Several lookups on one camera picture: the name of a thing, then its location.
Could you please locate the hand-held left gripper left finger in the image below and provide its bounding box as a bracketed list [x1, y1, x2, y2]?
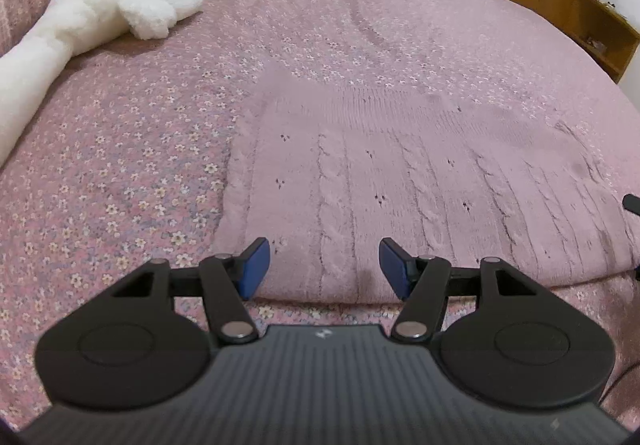
[110, 237, 272, 345]

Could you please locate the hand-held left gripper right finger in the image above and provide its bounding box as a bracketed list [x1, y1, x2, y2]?
[378, 237, 543, 345]

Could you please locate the pink cable-knit sweater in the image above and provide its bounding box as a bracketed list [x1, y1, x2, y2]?
[212, 59, 640, 306]

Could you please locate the pink floral bedspread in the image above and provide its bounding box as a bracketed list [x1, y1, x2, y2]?
[0, 0, 640, 431]

